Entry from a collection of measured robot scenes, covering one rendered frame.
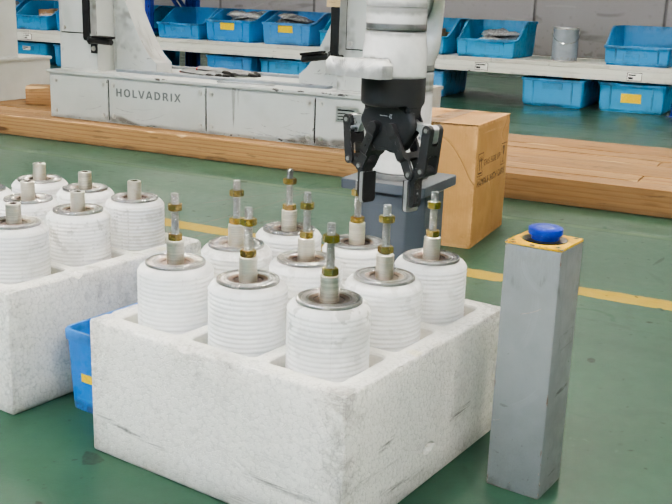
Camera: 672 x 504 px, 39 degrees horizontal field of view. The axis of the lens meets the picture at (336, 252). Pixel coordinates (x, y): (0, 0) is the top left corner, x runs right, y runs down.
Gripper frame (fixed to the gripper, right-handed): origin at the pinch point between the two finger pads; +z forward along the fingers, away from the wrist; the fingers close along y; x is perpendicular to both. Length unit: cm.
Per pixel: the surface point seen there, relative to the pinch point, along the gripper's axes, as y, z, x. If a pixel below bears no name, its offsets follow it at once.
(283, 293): 5.1, 11.1, 12.0
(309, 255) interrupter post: 10.9, 9.4, 2.3
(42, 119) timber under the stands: 270, 27, -103
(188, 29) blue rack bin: 474, 3, -328
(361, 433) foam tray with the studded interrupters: -10.3, 22.7, 14.5
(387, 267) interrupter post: -0.9, 8.7, 0.6
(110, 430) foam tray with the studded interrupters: 24.1, 31.6, 24.0
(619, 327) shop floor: 6, 35, -74
